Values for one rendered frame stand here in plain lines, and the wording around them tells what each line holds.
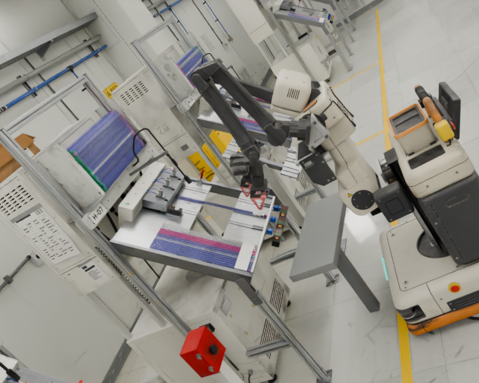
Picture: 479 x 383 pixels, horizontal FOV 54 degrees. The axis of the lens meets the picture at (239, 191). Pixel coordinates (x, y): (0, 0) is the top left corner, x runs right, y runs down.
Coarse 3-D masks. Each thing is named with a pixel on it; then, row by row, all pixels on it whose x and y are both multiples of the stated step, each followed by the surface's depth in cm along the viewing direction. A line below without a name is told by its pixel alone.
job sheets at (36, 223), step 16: (32, 208) 229; (16, 224) 238; (32, 224) 234; (48, 224) 232; (32, 240) 241; (48, 240) 238; (64, 240) 236; (48, 256) 245; (64, 256) 242; (96, 272) 243
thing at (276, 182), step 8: (264, 168) 301; (272, 176) 303; (272, 184) 306; (280, 184) 305; (280, 192) 308; (288, 192) 310; (288, 200) 310; (296, 200) 314; (288, 208) 313; (296, 208) 312; (296, 216) 315; (304, 216) 315; (344, 240) 332; (344, 248) 324
